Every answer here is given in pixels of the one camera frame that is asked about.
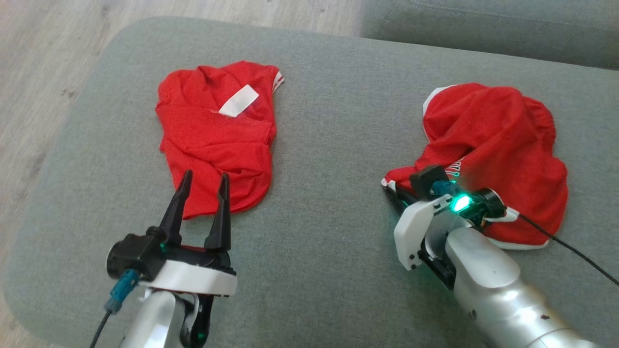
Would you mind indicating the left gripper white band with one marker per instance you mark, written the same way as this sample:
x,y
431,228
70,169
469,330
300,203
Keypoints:
x,y
193,278

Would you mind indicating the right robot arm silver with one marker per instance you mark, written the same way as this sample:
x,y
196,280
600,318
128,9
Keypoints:
x,y
493,290

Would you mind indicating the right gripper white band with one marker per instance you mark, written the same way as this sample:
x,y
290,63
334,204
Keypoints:
x,y
416,227

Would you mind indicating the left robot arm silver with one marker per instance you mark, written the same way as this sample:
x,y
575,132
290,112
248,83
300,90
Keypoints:
x,y
154,319

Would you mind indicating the red shorts with white stripes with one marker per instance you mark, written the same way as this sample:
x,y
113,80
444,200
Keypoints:
x,y
498,145

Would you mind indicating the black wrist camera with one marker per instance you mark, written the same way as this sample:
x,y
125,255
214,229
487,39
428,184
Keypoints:
x,y
428,180
135,253

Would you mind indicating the red garment with white label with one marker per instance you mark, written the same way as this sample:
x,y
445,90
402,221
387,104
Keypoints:
x,y
213,145

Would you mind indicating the large grey sofa seat cushion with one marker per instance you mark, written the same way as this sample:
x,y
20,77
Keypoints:
x,y
483,29

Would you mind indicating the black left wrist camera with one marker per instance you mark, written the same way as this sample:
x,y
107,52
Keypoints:
x,y
135,253

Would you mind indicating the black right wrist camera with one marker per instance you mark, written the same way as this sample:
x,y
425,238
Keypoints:
x,y
428,180

